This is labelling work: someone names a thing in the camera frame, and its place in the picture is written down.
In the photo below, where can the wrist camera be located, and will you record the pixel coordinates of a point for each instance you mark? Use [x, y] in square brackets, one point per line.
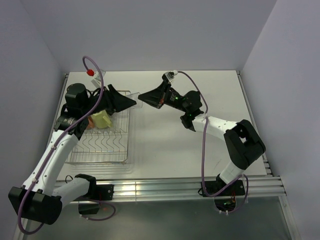
[169, 76]
[96, 79]

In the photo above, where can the wire dish rack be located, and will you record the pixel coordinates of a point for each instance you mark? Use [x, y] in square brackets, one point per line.
[100, 146]

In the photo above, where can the clear round glass cup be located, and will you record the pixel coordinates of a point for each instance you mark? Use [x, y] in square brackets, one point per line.
[120, 121]

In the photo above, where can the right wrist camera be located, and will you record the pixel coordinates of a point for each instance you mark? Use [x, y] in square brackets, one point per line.
[169, 76]

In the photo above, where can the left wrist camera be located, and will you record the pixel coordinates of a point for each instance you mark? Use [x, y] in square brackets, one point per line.
[96, 79]

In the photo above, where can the small clear glass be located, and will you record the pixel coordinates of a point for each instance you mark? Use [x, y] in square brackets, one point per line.
[134, 97]

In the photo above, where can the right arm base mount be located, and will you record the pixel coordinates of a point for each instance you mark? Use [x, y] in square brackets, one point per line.
[236, 194]

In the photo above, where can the pale yellow mug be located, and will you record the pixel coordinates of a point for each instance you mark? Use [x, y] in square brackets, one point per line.
[101, 120]

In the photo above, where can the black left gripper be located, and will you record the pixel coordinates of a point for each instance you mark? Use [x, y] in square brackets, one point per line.
[116, 102]

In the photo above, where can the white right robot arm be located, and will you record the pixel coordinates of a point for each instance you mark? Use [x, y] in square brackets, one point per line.
[243, 143]

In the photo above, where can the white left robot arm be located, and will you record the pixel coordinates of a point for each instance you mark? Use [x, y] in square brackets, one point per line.
[38, 199]

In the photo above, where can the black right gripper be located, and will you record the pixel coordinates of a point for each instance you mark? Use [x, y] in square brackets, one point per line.
[157, 97]

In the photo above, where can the pink mug white interior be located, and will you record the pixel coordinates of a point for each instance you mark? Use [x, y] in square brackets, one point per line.
[90, 123]

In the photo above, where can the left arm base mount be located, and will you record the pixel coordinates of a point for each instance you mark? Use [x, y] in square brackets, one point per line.
[102, 194]

